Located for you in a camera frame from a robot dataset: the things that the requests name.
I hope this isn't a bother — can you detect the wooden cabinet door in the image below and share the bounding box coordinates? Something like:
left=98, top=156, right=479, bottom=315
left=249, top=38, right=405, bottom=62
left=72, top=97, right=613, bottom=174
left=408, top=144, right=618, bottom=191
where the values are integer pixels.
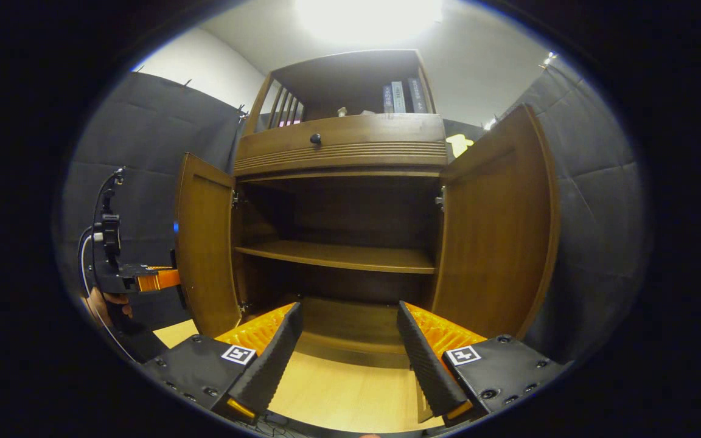
left=433, top=103, right=561, bottom=340
left=174, top=152, right=243, bottom=338

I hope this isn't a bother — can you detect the bright ceiling light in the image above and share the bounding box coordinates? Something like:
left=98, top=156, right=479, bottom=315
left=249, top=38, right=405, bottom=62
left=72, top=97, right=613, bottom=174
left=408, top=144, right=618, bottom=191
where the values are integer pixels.
left=293, top=0, right=445, bottom=43

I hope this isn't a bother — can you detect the wooden inner shelf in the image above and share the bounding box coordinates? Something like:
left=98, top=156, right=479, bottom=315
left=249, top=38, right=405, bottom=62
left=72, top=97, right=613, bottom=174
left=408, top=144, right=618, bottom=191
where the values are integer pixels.
left=235, top=240, right=436, bottom=274

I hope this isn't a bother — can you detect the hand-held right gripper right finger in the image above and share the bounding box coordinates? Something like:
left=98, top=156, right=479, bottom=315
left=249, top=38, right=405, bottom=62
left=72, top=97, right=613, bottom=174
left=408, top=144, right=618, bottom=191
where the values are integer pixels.
left=396, top=302, right=564, bottom=426

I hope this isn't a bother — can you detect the black door handle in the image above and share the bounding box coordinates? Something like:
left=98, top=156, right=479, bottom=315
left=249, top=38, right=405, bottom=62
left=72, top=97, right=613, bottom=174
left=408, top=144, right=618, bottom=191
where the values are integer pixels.
left=170, top=248, right=189, bottom=311

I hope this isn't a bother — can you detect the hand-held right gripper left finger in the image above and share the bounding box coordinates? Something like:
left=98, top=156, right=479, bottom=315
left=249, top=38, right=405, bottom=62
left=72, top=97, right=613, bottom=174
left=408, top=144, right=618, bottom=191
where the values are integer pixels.
left=138, top=302, right=304, bottom=426

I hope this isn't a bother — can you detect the black backdrop cloth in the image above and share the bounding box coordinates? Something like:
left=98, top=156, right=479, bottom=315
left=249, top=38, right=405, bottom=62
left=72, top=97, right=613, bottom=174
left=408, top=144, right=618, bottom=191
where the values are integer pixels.
left=55, top=52, right=652, bottom=366

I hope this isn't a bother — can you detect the thin grey cable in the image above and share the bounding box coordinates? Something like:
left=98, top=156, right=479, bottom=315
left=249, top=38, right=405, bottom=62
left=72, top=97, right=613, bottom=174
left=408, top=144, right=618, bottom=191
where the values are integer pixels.
left=77, top=226, right=139, bottom=364

